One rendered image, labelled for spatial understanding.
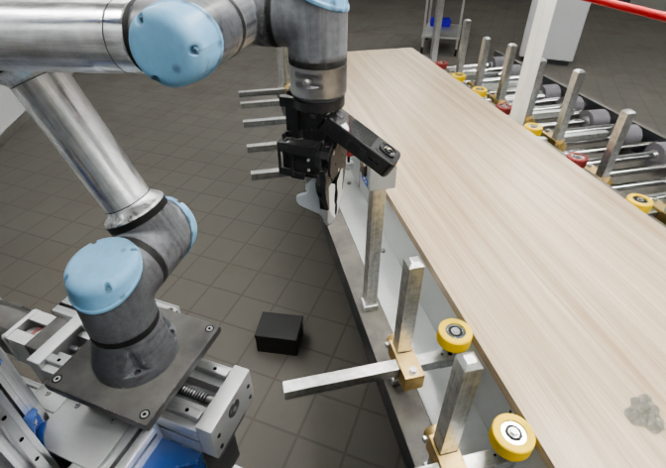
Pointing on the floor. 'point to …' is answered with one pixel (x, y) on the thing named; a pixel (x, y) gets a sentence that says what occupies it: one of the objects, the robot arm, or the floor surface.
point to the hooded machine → (563, 16)
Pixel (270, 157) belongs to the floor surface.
